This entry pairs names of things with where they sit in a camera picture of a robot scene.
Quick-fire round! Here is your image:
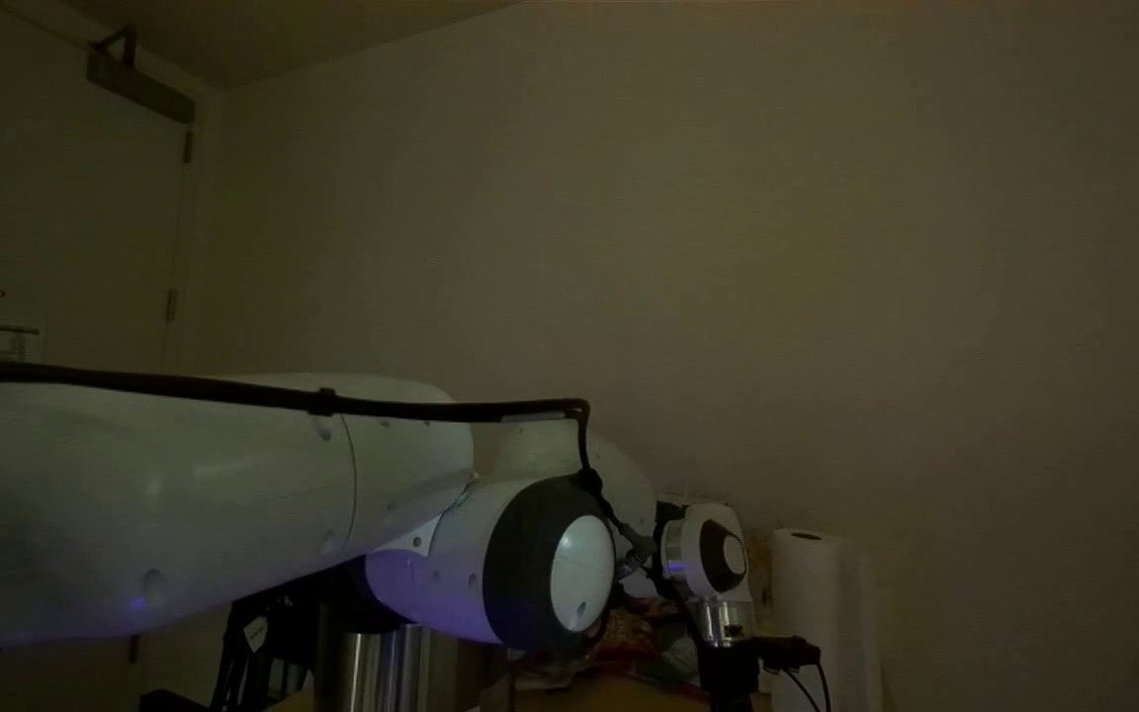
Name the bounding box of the pile of food packets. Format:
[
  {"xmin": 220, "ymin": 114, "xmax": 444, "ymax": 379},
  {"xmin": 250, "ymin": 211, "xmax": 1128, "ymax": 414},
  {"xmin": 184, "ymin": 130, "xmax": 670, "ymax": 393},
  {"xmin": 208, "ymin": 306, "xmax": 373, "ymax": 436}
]
[{"xmin": 515, "ymin": 609, "xmax": 706, "ymax": 698}]

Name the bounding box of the white paper towel roll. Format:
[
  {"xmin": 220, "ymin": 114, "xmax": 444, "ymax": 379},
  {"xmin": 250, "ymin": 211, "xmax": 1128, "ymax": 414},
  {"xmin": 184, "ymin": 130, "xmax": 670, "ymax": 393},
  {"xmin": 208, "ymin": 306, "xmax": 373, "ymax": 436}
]
[{"xmin": 767, "ymin": 526, "xmax": 885, "ymax": 712}]

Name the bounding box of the black coffee machine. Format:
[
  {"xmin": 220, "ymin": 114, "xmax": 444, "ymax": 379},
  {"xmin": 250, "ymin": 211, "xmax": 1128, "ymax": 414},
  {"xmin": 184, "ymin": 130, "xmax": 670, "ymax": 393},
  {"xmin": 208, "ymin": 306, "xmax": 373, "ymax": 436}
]
[{"xmin": 208, "ymin": 588, "xmax": 336, "ymax": 712}]

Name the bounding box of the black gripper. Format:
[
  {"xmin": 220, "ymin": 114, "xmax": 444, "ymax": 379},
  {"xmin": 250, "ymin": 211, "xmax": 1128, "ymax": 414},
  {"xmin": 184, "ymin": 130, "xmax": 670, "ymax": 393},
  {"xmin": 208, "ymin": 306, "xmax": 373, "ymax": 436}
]
[{"xmin": 697, "ymin": 631, "xmax": 827, "ymax": 712}]

